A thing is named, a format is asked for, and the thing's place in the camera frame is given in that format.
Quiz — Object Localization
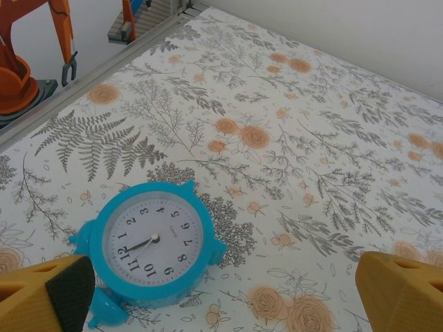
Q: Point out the blue alarm clock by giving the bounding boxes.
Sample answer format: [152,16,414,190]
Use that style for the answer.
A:
[67,179,229,329]

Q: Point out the aluminium frame post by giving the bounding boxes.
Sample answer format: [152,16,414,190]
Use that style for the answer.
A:
[169,0,202,17]

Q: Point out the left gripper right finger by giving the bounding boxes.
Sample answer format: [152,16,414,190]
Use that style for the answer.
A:
[355,251,443,332]

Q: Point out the floral table cloth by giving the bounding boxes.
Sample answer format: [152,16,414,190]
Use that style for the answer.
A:
[0,6,443,332]

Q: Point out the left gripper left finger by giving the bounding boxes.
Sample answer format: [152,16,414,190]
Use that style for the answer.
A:
[0,254,96,332]

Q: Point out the aluminium frame rail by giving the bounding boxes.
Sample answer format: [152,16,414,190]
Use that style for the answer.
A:
[0,10,200,149]

